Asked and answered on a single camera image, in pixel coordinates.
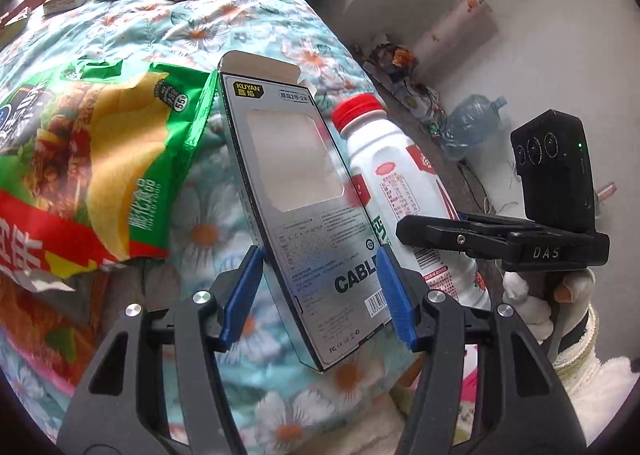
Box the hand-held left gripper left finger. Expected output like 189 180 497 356
56 245 264 455

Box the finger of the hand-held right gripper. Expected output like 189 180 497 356
396 215 506 257
459 212 541 235

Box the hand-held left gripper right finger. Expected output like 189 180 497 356
376 244 588 455

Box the white bottle with red cap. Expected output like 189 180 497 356
331 94 493 311

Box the pale blue cardboard box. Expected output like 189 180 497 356
217 51 401 375

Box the person's right forearm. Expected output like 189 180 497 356
552 305 640 411

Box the person's right hand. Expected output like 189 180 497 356
501 266 598 343

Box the blue water jug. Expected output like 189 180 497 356
440 94 508 161

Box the printed wallpaper roll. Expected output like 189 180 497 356
417 0 501 66

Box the orange wrapper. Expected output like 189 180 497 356
367 42 421 81

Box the large green chip bag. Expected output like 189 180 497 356
0 60 213 293

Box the floral blanket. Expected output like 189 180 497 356
0 0 431 455

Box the tangle of cables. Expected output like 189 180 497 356
400 80 451 136

